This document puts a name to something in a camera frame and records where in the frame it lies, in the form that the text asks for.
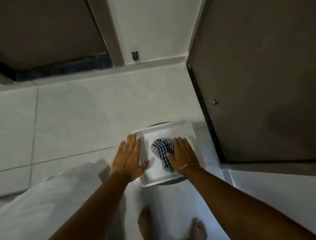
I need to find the grey door frame post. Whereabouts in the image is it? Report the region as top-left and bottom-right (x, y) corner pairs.
(85, 0), (124, 68)

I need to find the person's foot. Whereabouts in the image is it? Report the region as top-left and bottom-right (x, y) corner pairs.
(137, 205), (155, 240)
(188, 217), (207, 240)

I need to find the blue white checkered cloth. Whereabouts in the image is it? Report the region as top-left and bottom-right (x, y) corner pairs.
(151, 137), (176, 171)

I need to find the person's right foot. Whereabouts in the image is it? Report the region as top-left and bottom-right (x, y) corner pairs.
(188, 217), (207, 240)

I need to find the person's left forearm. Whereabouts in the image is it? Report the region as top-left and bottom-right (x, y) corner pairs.
(48, 172), (130, 240)

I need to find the person's right hand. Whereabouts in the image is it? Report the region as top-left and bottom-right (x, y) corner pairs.
(166, 137), (201, 177)

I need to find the person's right forearm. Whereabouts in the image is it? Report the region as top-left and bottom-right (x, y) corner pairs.
(184, 165), (316, 240)

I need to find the person's left hand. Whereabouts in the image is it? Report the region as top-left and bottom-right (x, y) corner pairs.
(109, 134), (150, 183)

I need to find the person's white garment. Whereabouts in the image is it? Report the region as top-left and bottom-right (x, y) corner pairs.
(0, 159), (127, 240)

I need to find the dark stone door threshold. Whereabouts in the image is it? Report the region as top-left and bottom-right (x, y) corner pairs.
(0, 52), (113, 82)

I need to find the plain brown door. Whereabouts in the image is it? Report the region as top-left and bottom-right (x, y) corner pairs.
(0, 0), (109, 73)

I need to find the white square plastic tray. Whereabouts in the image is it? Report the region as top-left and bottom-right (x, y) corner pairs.
(131, 120), (206, 187)

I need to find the person's left foot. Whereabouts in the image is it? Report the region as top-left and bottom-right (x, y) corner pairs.
(137, 205), (155, 240)

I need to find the thin string wrist bracelet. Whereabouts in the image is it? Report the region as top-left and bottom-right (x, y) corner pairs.
(180, 163), (200, 174)

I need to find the brown door with metal knob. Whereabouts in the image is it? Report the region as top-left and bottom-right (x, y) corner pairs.
(186, 0), (316, 176)

